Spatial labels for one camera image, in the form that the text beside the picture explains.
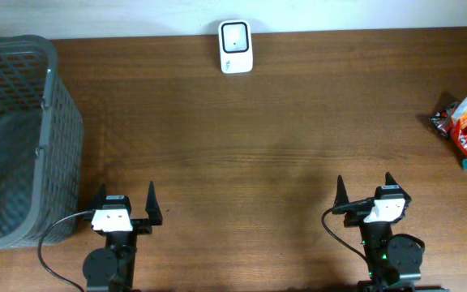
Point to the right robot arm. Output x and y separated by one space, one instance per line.
393 260

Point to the small orange box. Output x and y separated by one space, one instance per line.
459 115

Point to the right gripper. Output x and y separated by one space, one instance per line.
357 210

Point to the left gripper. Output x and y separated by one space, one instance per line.
143 226

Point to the black red snack packet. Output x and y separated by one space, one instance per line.
441 121

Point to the grey plastic mesh basket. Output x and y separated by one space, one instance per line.
41 144

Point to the white barcode scanner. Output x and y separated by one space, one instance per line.
235 46

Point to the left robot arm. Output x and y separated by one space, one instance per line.
112 267

